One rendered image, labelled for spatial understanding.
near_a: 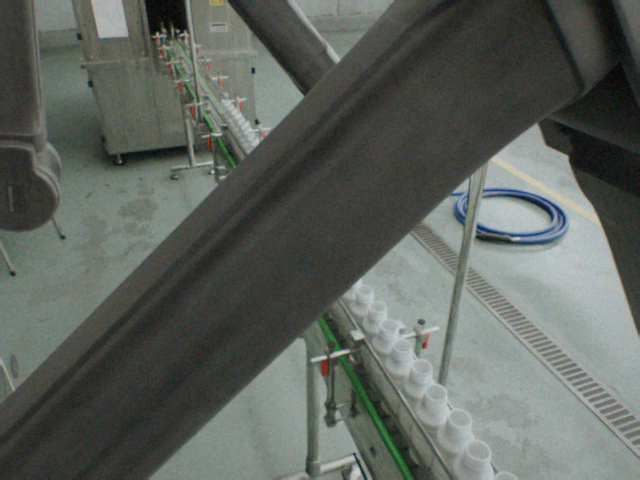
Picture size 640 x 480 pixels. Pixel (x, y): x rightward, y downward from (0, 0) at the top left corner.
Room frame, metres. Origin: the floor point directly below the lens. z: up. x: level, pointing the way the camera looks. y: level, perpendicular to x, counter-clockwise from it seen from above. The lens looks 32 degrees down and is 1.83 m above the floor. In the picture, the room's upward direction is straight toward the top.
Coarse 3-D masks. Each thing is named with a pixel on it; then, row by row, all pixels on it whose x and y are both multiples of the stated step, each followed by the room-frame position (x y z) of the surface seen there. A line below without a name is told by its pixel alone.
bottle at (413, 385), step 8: (416, 360) 0.67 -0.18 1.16; (424, 360) 0.67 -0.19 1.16; (416, 368) 0.67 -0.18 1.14; (424, 368) 0.67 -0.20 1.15; (408, 376) 0.67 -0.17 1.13; (416, 376) 0.64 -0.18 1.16; (424, 376) 0.64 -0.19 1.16; (408, 384) 0.65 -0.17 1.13; (416, 384) 0.64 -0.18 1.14; (424, 384) 0.64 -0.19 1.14; (408, 392) 0.64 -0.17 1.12; (416, 392) 0.63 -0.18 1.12; (408, 400) 0.63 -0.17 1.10; (416, 400) 0.63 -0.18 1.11; (400, 408) 0.65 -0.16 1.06; (400, 416) 0.65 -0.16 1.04; (408, 416) 0.63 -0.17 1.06; (408, 424) 0.63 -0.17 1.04; (408, 432) 0.63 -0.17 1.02
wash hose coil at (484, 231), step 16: (464, 192) 3.62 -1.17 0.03; (496, 192) 3.62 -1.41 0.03; (512, 192) 3.61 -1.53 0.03; (528, 192) 3.57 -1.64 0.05; (464, 208) 3.37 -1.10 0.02; (560, 208) 3.31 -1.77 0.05; (480, 224) 3.09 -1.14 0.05; (560, 224) 3.12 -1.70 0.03; (496, 240) 2.92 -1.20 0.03; (512, 240) 2.89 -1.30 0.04; (528, 240) 2.88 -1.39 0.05; (544, 240) 2.90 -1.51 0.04
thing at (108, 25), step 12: (96, 0) 4.20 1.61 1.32; (108, 0) 4.23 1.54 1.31; (120, 0) 4.25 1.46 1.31; (96, 12) 4.19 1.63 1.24; (108, 12) 4.22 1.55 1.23; (120, 12) 4.25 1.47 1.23; (96, 24) 4.18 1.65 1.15; (108, 24) 4.21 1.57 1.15; (120, 24) 4.24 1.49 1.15; (108, 36) 4.20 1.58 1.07; (120, 36) 4.23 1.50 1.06
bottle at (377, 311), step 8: (376, 304) 0.84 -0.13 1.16; (384, 304) 0.83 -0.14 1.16; (368, 312) 0.82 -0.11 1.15; (376, 312) 0.80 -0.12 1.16; (384, 312) 0.81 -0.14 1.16; (368, 320) 0.81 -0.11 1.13; (376, 320) 0.80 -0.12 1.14; (368, 328) 0.80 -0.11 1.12; (376, 328) 0.80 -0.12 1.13; (368, 336) 0.80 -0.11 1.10; (368, 352) 0.80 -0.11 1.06; (368, 360) 0.79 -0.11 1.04; (368, 368) 0.79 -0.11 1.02
